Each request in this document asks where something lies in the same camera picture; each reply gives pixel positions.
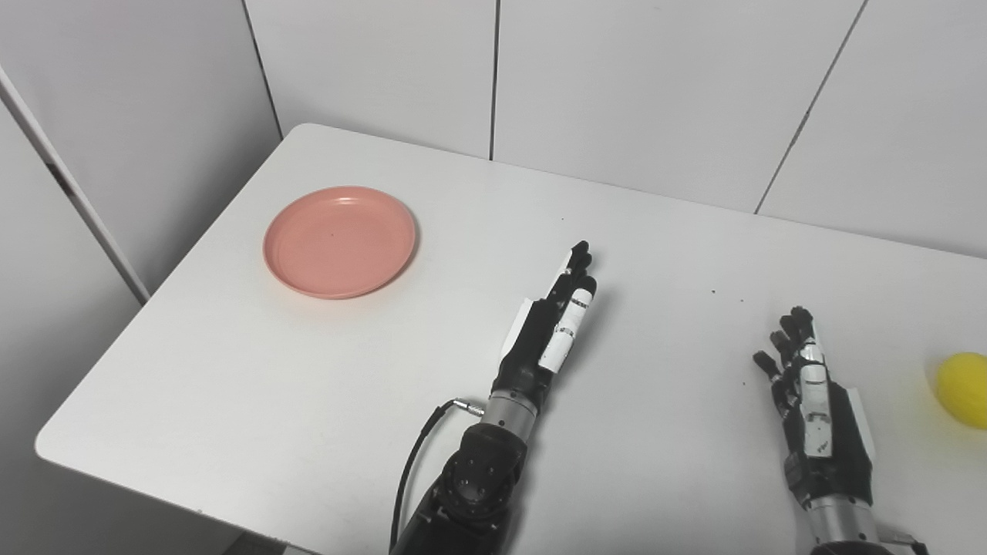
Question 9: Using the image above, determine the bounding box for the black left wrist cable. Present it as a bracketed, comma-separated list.
[389, 398, 487, 550]

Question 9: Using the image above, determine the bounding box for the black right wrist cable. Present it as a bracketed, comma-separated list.
[879, 527, 930, 555]

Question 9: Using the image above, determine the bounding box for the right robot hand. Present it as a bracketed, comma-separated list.
[753, 306, 877, 508]

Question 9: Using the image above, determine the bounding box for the yellow lemon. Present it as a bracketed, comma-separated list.
[936, 352, 987, 430]

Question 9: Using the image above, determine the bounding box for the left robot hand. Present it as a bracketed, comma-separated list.
[491, 241, 598, 411]

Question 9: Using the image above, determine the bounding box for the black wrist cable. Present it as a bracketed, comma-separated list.
[389, 398, 487, 550]
[879, 527, 930, 555]

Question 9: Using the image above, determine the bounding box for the pink plate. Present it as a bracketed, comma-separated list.
[263, 186, 418, 300]

